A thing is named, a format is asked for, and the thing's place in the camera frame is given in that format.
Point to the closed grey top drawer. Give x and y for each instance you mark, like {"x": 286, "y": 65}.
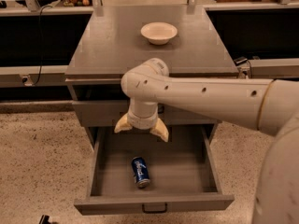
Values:
{"x": 107, "y": 113}

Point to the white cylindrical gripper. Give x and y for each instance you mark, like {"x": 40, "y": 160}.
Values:
{"x": 142, "y": 121}

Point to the white ceramic bowl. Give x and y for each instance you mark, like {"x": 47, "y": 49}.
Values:
{"x": 159, "y": 33}

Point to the small black device on rail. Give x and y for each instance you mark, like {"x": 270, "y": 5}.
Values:
{"x": 240, "y": 60}

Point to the black middle drawer handle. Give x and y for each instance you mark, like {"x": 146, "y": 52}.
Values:
{"x": 154, "y": 208}

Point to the black drawer handle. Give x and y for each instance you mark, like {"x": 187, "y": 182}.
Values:
{"x": 154, "y": 208}
{"x": 160, "y": 109}

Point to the grey drawer cabinet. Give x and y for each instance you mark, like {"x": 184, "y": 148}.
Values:
{"x": 112, "y": 44}

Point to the black object on floor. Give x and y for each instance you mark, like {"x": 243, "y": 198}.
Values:
{"x": 44, "y": 220}

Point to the black top drawer handle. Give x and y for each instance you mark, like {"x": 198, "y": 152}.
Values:
{"x": 160, "y": 109}

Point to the open grey middle drawer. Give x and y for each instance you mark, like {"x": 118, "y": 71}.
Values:
{"x": 181, "y": 172}

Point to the blue pepsi can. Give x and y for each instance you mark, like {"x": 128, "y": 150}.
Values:
{"x": 140, "y": 171}

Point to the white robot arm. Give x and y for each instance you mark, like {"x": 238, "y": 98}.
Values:
{"x": 266, "y": 105}

